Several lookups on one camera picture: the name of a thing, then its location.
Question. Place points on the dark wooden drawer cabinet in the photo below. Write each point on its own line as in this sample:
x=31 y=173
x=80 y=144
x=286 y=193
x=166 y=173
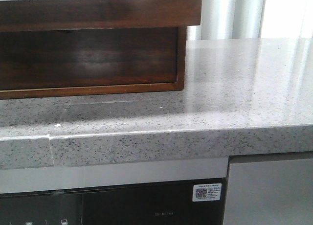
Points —
x=181 y=58

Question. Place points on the black built-in appliance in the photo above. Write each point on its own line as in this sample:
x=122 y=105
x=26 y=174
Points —
x=159 y=203

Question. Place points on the white QR code sticker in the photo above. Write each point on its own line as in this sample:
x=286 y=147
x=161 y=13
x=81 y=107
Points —
x=207 y=192

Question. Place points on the white curtain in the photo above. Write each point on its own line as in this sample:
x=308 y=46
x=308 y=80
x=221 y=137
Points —
x=244 y=19

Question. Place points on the grey cabinet door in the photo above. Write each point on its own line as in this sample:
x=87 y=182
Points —
x=271 y=192

